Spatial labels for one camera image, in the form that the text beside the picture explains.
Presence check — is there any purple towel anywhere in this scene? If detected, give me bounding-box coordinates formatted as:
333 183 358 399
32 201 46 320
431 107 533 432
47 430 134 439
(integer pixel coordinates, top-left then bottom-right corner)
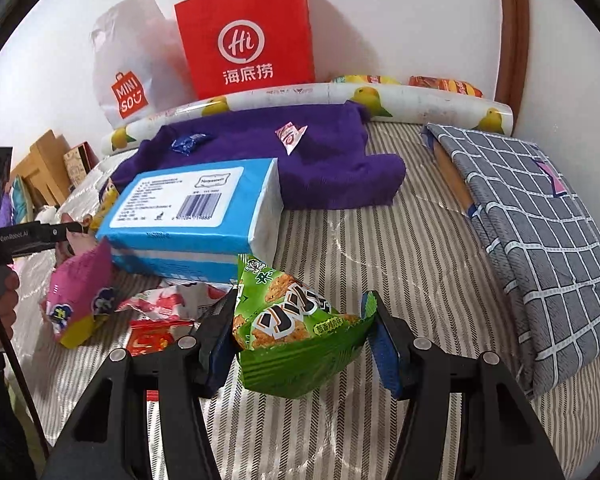
111 101 407 211

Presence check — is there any person's left hand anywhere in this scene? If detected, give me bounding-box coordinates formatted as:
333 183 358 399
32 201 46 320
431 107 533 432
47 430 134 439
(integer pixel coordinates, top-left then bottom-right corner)
0 269 22 356

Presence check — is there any white plastic bag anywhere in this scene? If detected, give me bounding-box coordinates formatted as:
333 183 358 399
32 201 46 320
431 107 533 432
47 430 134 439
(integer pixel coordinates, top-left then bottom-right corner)
90 0 197 129

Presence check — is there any colourful printed bag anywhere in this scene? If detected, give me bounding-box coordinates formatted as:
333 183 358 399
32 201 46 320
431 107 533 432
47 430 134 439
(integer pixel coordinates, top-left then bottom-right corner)
0 175 37 229

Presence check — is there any striped bed sheet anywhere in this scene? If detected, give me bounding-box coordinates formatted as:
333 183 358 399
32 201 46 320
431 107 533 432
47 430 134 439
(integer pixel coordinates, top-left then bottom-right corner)
45 120 581 480

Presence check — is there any small blue candy packet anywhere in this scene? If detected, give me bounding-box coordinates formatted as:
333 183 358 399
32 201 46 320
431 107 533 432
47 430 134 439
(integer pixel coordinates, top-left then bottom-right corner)
171 131 209 155

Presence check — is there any red white printed snack packet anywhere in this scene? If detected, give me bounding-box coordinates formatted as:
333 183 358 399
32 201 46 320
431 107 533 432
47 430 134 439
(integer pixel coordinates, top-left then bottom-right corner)
114 281 232 322

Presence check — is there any yellow snack packet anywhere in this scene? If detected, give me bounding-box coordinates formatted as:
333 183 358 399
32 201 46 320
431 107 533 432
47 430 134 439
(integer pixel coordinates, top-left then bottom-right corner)
330 74 404 87

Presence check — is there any orange snack packet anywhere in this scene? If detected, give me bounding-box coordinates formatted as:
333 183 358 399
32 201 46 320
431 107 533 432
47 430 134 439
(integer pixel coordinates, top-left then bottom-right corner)
408 75 484 99

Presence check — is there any red gold snack packet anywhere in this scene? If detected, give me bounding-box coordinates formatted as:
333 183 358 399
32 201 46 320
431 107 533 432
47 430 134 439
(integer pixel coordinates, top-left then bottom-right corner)
129 319 197 358

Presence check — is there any person's left forearm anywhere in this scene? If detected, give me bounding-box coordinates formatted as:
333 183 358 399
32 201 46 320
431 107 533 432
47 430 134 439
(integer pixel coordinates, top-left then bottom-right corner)
0 347 37 480

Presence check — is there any pink yellow-edged snack packet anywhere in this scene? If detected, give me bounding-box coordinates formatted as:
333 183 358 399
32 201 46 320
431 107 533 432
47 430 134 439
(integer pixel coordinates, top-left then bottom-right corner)
40 240 115 350

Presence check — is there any black cable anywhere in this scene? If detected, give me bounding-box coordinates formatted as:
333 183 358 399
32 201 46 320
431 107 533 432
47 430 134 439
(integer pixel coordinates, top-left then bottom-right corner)
0 280 50 457

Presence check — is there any red paper bag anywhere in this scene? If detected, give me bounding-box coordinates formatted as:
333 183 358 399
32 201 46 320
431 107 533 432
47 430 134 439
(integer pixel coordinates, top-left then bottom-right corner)
174 0 317 101

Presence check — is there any green snack packet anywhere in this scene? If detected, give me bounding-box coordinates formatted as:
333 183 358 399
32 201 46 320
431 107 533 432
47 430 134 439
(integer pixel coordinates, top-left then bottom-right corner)
231 254 376 401

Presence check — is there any small yellow packet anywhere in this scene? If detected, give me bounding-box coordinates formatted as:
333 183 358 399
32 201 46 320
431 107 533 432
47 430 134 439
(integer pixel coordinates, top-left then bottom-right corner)
96 179 122 233

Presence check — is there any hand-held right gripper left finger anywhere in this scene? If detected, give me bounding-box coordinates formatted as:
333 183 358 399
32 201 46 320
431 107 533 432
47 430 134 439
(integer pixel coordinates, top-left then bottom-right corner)
40 287 241 480

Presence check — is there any brown wooden door frame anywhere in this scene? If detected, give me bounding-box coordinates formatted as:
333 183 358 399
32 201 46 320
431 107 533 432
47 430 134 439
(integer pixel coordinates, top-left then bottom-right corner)
495 0 532 109

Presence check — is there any small pink white packet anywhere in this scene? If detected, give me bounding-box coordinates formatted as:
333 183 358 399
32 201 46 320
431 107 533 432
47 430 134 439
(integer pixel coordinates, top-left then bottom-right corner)
275 122 309 156

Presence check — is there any blue tissue pack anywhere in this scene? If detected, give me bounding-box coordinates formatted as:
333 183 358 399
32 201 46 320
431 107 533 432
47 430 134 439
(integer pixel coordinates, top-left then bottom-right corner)
95 157 285 285

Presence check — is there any wooden stool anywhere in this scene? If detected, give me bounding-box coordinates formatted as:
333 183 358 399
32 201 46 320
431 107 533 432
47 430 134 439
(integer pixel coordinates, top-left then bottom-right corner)
10 130 74 207

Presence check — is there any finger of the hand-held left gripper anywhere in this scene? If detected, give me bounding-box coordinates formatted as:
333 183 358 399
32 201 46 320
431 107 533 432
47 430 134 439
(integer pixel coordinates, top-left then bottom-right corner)
34 221 90 257

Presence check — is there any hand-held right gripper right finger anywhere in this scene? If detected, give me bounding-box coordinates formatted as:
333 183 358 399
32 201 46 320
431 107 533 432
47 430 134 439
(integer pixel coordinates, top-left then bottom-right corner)
361 290 566 480

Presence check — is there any lemon print rolled mat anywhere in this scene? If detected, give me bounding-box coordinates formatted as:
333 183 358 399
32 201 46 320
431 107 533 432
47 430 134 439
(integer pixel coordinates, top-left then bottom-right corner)
99 81 515 158

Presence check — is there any patterned cardboard box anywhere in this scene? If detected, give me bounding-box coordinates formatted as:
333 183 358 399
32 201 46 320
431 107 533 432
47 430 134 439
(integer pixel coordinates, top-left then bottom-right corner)
62 143 101 192

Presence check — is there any grey checked folded cloth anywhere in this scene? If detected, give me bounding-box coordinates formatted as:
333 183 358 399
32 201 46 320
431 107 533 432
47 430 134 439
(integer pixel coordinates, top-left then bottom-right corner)
420 122 600 401

